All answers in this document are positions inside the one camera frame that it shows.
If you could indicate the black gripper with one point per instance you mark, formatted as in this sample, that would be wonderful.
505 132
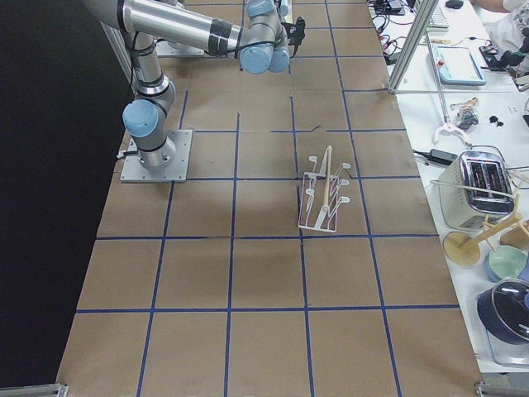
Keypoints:
298 35

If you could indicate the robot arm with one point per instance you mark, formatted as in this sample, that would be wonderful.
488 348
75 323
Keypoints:
151 30

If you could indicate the teach pendant tablet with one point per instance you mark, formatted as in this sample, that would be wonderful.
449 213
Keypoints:
457 66

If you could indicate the black power adapter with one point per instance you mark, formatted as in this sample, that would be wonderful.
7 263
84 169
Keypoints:
442 157

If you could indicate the silver toaster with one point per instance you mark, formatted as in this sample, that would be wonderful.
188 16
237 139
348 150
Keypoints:
474 189

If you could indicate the wooden mug tree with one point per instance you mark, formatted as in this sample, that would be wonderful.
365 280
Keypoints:
464 250

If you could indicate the green bowl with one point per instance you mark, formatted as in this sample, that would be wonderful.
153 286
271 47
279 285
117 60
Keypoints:
505 262

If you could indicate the dark blue pot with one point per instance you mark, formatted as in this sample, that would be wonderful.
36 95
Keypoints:
503 310

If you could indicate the wooden rack handle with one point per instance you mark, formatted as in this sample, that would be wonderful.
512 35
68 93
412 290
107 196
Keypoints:
327 184

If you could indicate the aluminium frame post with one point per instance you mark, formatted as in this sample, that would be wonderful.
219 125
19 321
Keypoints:
417 31

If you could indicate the white wire cup rack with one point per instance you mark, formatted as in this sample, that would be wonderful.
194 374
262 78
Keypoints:
312 214

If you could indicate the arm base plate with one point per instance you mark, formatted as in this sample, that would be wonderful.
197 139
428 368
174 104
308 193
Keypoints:
169 163

